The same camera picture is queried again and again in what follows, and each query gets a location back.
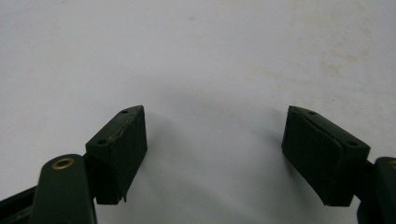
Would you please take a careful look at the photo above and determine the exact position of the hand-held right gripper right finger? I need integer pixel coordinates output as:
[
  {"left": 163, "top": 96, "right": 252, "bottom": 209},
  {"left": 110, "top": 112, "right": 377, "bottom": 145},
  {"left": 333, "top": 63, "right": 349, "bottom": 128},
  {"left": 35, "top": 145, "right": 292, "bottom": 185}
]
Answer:
[{"left": 281, "top": 105, "right": 372, "bottom": 207}]

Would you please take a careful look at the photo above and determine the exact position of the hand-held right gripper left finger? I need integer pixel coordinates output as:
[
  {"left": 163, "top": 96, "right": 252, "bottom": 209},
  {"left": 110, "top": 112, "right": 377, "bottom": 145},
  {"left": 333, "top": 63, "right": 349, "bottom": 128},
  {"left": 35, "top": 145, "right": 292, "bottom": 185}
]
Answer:
[{"left": 83, "top": 105, "right": 149, "bottom": 206}]

